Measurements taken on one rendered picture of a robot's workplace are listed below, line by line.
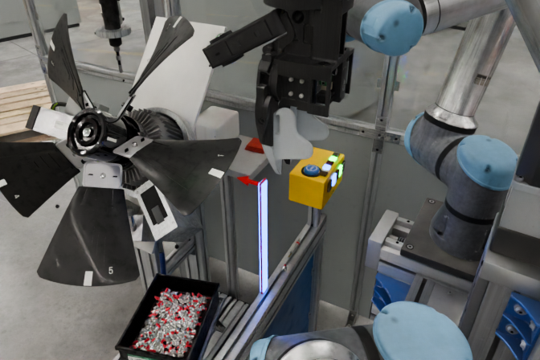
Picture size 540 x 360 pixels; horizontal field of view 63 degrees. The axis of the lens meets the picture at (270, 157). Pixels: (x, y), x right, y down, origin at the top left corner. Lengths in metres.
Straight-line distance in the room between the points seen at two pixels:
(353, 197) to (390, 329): 1.21
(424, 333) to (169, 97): 1.01
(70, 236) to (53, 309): 1.33
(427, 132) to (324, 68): 0.63
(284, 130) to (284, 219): 1.49
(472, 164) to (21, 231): 2.55
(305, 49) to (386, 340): 0.34
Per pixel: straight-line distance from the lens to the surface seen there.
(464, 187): 0.97
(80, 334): 2.29
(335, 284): 2.08
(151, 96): 1.40
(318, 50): 0.45
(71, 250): 1.14
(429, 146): 1.03
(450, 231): 1.03
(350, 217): 1.81
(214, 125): 1.62
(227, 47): 0.49
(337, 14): 0.43
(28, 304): 2.52
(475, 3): 0.75
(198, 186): 0.95
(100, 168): 1.15
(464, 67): 1.01
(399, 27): 0.65
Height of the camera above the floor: 1.71
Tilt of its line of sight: 32 degrees down
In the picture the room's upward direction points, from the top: straight up
